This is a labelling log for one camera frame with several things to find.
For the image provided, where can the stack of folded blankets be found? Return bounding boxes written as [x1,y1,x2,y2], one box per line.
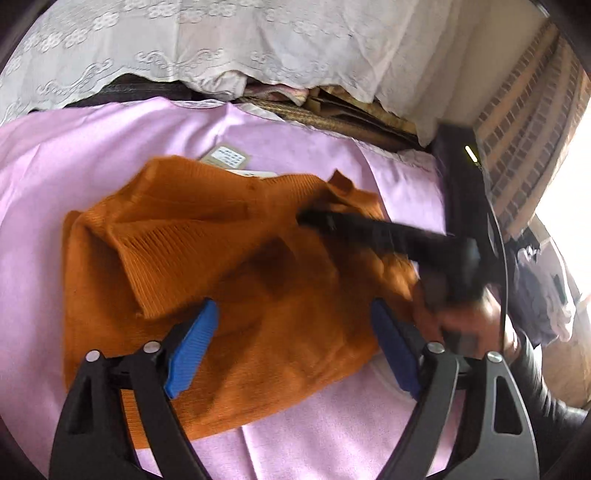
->
[238,82,428,152]

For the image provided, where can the purple bed sheet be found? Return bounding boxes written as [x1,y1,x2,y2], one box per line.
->
[0,96,465,480]

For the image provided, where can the brown paper hang tag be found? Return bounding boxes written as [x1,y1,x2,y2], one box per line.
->
[199,144,253,169]

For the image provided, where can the pile of dark clothes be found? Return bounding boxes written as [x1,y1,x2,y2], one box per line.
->
[508,230,579,348]

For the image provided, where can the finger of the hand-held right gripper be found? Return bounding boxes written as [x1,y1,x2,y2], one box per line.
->
[297,207,455,271]

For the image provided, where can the brick pattern curtain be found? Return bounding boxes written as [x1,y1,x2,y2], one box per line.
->
[475,22,581,237]

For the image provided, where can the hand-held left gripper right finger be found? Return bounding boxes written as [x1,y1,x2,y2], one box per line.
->
[370,298,541,480]

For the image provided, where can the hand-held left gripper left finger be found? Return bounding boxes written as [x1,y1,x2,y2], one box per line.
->
[48,298,220,480]

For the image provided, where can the orange knitted cat sweater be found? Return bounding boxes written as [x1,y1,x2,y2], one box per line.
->
[62,156,428,452]

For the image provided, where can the person's right forearm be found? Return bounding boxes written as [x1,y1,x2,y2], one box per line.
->
[503,323,591,480]

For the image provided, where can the white lace cloth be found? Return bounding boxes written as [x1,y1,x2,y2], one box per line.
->
[0,0,468,126]

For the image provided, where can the white paper hang tag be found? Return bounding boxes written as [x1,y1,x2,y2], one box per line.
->
[225,168,279,180]

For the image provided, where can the person's right hand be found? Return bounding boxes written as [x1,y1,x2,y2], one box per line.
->
[412,281,519,357]

